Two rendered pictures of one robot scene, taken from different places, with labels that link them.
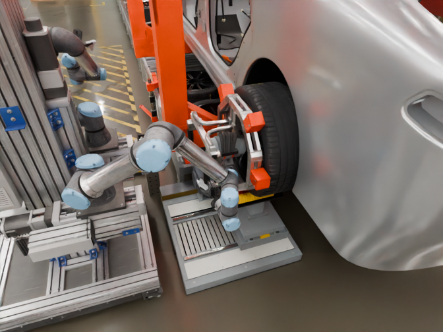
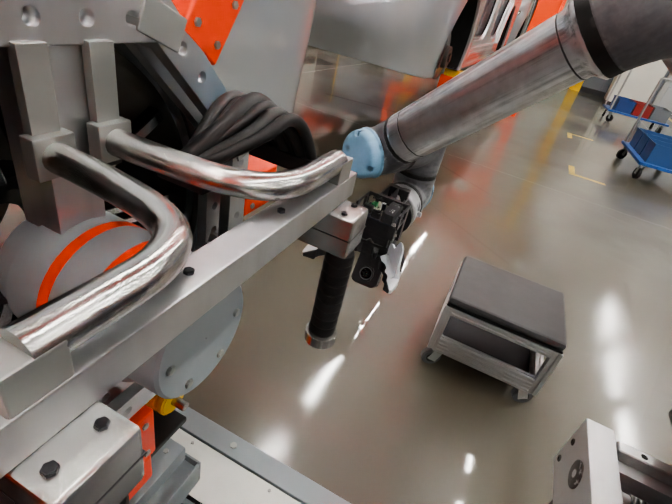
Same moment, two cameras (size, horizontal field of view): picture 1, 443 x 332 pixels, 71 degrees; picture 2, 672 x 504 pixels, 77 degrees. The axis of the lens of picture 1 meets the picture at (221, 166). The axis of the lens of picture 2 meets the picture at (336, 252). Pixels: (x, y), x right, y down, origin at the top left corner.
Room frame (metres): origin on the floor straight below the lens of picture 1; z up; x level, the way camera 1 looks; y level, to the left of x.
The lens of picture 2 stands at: (1.58, 0.34, 1.16)
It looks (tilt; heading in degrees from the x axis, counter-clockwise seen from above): 32 degrees down; 218
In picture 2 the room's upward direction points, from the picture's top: 13 degrees clockwise
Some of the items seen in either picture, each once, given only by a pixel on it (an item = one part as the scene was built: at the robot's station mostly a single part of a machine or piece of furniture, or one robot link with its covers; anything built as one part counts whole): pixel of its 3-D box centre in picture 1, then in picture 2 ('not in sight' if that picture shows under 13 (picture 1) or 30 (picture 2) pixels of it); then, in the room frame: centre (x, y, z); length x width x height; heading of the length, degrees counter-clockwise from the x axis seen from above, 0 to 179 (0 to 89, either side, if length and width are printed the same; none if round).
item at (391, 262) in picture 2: (201, 182); (394, 262); (1.14, 0.10, 0.85); 0.09 x 0.03 x 0.06; 51
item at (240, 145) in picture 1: (225, 146); (125, 295); (1.45, -0.02, 0.85); 0.21 x 0.14 x 0.14; 110
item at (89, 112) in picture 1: (90, 115); not in sight; (1.54, 0.76, 0.98); 0.13 x 0.12 x 0.14; 95
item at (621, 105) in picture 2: not in sight; (643, 98); (-7.91, -1.14, 0.48); 1.00 x 0.61 x 0.96; 114
